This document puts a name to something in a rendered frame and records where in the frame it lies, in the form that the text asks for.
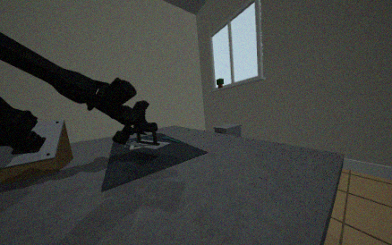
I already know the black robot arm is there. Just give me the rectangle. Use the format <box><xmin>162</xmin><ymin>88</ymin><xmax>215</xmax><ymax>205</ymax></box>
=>
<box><xmin>0</xmin><ymin>32</ymin><xmax>145</xmax><ymax>155</ymax></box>

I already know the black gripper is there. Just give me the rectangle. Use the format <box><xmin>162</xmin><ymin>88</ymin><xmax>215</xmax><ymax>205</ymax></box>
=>
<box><xmin>110</xmin><ymin>100</ymin><xmax>149</xmax><ymax>145</ymax></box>

